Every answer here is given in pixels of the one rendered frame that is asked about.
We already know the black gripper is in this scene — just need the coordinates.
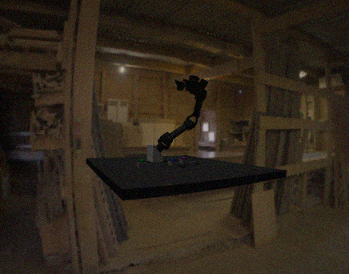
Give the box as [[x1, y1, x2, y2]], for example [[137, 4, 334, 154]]
[[175, 79, 199, 95]]

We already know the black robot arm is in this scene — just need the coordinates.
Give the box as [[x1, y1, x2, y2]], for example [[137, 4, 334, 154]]
[[155, 75, 208, 152]]

